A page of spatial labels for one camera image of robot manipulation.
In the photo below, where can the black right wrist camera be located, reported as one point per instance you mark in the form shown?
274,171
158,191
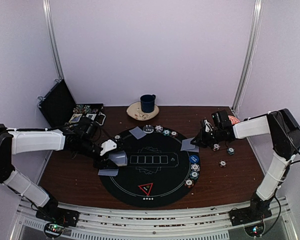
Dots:
221,119

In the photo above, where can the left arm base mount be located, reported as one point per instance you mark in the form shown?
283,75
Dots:
56,225

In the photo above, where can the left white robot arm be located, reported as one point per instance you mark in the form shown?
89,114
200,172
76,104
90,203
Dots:
20,145

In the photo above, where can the round black poker mat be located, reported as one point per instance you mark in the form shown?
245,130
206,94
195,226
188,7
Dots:
158,172

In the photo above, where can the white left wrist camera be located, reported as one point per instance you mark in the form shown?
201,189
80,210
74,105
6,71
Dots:
107,146

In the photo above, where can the red triangle all-in marker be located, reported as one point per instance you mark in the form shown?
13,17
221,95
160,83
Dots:
146,188

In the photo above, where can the blue boxed card deck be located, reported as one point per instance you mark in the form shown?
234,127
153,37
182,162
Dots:
75,118

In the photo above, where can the blue small blind button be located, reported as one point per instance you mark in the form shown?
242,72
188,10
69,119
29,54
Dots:
194,159

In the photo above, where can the blue ten poker chip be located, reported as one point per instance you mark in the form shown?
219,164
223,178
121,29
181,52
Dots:
195,167

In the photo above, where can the red patterned small bowl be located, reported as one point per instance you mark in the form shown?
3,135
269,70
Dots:
234,120

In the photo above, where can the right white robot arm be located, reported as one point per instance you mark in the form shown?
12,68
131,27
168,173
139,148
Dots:
284,131

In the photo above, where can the green chips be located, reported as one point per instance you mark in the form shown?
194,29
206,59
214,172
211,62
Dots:
166,132

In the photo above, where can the green blue chip stack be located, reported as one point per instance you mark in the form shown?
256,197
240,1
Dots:
231,151

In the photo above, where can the white boxed card deck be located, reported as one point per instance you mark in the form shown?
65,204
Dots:
91,116

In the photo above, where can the dark blue mug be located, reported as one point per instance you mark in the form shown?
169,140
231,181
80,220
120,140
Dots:
147,103

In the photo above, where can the beige ceramic saucer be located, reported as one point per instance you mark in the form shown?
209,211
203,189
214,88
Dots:
135,112

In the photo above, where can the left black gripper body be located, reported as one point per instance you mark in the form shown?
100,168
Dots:
101,162

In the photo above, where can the blue playing card deck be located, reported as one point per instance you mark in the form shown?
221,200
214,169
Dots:
120,159

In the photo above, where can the black poker set case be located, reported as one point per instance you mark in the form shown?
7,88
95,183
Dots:
58,106

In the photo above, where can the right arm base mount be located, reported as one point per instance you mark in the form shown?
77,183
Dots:
254,226

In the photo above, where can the green fifty poker chip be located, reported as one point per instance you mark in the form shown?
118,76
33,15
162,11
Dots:
194,175

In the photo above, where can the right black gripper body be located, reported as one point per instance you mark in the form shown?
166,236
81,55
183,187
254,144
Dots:
212,138

